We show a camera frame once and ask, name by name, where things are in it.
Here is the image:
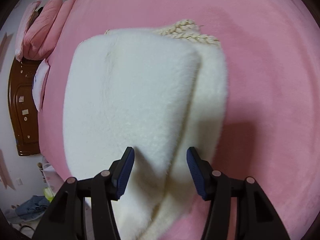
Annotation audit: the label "white printed pillow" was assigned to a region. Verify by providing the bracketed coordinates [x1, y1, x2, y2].
[33, 60, 51, 112]

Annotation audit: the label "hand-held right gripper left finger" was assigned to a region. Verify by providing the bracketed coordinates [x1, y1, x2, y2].
[32, 147, 135, 240]

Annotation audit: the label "pink bed blanket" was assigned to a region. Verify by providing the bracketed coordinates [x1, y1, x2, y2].
[37, 0, 320, 240]

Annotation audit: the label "yellow-green plastic object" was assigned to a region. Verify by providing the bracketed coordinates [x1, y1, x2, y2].
[43, 187, 55, 202]

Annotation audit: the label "blue jeans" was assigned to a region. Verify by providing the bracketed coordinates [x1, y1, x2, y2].
[14, 194, 50, 217]

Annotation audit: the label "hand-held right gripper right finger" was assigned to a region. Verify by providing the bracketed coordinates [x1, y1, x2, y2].
[187, 147, 290, 240]

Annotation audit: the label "cream fluffy cardigan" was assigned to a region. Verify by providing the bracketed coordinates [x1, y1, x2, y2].
[62, 19, 229, 240]

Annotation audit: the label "brown wooden headboard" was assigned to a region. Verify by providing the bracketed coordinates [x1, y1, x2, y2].
[7, 0, 81, 157]

